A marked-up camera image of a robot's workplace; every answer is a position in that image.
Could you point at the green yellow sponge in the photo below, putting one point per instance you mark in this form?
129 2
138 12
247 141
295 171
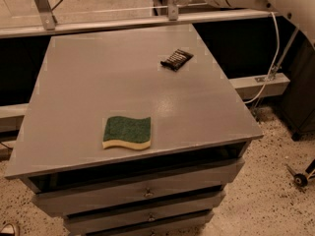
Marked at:
127 132

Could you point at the black snack packet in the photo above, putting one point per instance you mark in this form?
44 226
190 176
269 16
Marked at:
176 60

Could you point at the grey drawer cabinet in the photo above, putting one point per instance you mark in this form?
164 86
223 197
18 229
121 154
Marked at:
200 129

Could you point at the metal railing frame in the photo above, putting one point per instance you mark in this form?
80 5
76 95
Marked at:
54 17

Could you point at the black caster wheel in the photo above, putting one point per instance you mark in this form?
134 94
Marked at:
301 179

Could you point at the shoe tip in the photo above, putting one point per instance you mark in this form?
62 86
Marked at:
10 229

